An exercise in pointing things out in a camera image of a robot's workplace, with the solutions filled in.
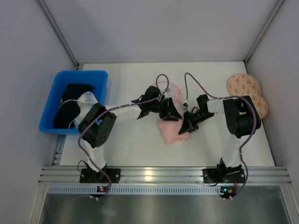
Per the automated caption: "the slotted cable duct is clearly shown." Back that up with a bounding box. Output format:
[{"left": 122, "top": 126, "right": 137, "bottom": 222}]
[{"left": 48, "top": 185, "right": 224, "bottom": 195}]

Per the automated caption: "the aluminium mounting rail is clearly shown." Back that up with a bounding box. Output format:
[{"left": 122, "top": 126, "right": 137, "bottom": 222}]
[{"left": 38, "top": 166, "right": 292, "bottom": 186}]

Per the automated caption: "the dark navy garment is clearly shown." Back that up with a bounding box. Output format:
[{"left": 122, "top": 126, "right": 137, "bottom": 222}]
[{"left": 53, "top": 84, "right": 94, "bottom": 129}]

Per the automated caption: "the floral padded laundry case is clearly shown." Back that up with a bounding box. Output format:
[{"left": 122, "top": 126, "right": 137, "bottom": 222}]
[{"left": 227, "top": 74, "right": 269, "bottom": 119}]

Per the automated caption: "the white mesh laundry bag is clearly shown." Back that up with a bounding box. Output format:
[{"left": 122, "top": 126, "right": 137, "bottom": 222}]
[{"left": 152, "top": 81, "right": 182, "bottom": 110}]

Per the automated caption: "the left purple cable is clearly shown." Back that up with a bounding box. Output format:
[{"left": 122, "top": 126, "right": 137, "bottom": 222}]
[{"left": 77, "top": 74, "right": 170, "bottom": 200}]

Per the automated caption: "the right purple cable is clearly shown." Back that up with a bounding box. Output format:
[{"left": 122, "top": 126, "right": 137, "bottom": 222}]
[{"left": 184, "top": 72, "right": 257, "bottom": 199}]

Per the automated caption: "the purple cable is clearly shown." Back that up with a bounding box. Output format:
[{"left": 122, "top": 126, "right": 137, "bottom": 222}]
[
  {"left": 184, "top": 72, "right": 257, "bottom": 199},
  {"left": 77, "top": 74, "right": 170, "bottom": 200}
]

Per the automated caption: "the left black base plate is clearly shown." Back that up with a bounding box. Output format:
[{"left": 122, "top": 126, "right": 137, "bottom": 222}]
[{"left": 79, "top": 168, "right": 121, "bottom": 183}]

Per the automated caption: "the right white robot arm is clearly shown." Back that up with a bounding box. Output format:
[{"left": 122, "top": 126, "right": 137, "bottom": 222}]
[{"left": 178, "top": 94, "right": 261, "bottom": 186}]

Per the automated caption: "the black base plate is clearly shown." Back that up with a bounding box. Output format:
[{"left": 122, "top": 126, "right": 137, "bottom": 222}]
[
  {"left": 79, "top": 168, "right": 121, "bottom": 183},
  {"left": 203, "top": 167, "right": 245, "bottom": 185}
]

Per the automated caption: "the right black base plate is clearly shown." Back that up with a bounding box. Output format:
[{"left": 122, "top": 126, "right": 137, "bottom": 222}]
[{"left": 203, "top": 167, "right": 245, "bottom": 185}]

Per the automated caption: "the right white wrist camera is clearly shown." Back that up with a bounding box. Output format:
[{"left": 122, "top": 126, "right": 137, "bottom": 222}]
[{"left": 182, "top": 101, "right": 189, "bottom": 112}]

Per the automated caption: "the blue plastic bin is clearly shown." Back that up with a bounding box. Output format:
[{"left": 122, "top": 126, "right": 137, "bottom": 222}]
[{"left": 39, "top": 70, "right": 108, "bottom": 135}]

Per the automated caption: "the pink bra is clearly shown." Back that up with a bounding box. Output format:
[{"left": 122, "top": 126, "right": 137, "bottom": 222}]
[{"left": 159, "top": 119, "right": 190, "bottom": 145}]

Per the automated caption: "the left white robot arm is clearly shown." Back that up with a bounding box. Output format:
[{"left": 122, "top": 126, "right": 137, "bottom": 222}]
[{"left": 78, "top": 86, "right": 182, "bottom": 183}]

